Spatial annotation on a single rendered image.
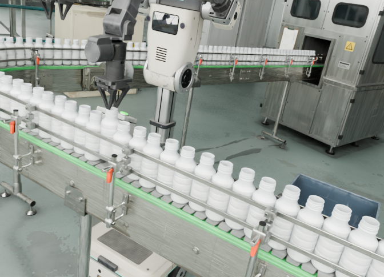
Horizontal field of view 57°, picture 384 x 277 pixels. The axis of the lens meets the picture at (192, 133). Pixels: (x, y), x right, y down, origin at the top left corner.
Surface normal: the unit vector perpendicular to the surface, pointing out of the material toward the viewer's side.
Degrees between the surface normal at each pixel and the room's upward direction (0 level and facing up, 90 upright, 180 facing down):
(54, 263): 0
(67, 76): 90
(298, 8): 90
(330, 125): 87
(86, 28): 90
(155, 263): 0
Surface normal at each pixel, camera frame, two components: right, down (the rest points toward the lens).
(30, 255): 0.15, -0.92
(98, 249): -0.14, -0.67
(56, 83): 0.64, 0.36
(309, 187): -0.52, 0.23
